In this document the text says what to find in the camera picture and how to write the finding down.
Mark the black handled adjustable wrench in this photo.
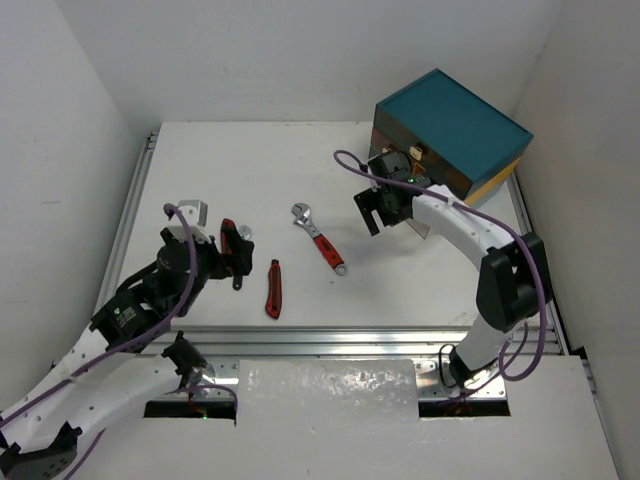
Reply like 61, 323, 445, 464
233, 225, 252, 291

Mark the clear drawer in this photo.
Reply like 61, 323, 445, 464
406, 218, 431, 239

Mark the teal drawer cabinet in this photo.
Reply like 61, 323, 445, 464
369, 69, 534, 205

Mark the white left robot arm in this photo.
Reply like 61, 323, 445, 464
1, 219, 254, 479

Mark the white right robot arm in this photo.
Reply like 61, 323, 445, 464
354, 151, 553, 389

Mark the red black utility knife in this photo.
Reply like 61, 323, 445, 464
265, 259, 282, 320
220, 218, 236, 254

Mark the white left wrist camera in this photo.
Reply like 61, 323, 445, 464
167, 200, 211, 244

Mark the red handled adjustable wrench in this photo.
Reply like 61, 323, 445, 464
291, 203, 348, 276

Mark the aluminium rail frame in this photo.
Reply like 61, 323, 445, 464
19, 127, 621, 480

